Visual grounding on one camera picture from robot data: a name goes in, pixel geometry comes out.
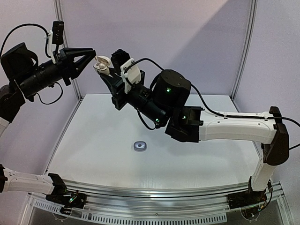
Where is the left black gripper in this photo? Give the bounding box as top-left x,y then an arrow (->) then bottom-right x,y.
19,46 -> 96,96

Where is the white earbud charging case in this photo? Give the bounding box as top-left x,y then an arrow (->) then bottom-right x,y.
93,56 -> 111,75

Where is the blue-grey earbud charging case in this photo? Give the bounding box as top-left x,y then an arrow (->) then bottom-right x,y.
133,141 -> 147,152

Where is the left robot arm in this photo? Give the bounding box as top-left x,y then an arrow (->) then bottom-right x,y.
0,43 -> 96,203

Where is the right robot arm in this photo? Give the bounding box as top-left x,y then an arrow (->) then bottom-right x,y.
95,66 -> 289,204

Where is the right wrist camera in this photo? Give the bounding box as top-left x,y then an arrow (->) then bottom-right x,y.
111,49 -> 142,94

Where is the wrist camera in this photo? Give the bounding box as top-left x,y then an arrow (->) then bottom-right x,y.
45,21 -> 64,64
111,49 -> 142,94

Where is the left aluminium frame post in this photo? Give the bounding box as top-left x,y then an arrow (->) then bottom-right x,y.
53,0 -> 83,101

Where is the aluminium frame post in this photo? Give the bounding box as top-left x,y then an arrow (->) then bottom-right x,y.
53,0 -> 83,101
230,0 -> 258,101

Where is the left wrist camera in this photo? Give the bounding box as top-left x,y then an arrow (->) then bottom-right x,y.
45,21 -> 64,64

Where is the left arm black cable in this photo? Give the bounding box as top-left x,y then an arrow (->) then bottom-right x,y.
0,23 -> 64,105

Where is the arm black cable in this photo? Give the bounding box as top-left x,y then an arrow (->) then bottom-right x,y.
0,23 -> 64,105
124,58 -> 300,150

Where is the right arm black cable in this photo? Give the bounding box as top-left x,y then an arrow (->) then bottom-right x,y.
124,58 -> 300,150

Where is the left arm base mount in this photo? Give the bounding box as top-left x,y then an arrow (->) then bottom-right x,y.
45,186 -> 87,209

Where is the perforated cable tray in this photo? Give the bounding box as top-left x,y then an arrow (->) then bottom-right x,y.
28,200 -> 227,225

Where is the right aluminium frame post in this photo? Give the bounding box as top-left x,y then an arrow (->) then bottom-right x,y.
230,0 -> 258,101

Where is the front aluminium rail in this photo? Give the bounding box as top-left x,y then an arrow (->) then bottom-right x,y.
27,180 -> 284,213

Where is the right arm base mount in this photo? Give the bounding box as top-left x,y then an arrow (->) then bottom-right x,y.
227,188 -> 267,209

